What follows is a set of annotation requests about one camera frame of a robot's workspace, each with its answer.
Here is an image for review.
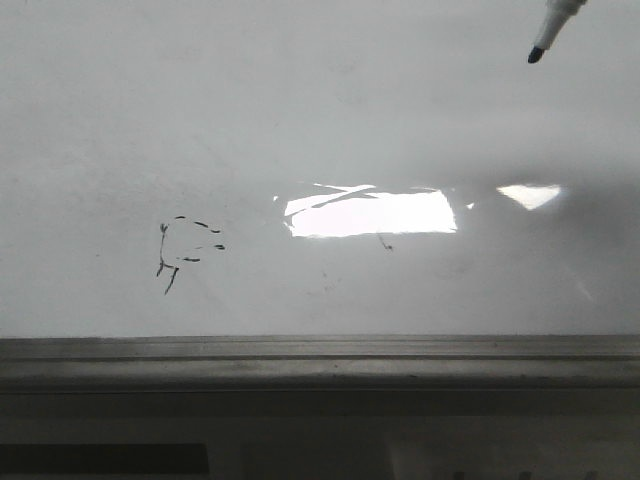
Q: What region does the black and white whiteboard marker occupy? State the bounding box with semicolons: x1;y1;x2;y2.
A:
527;0;587;64

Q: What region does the white whiteboard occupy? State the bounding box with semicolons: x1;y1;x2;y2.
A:
1;1;639;392

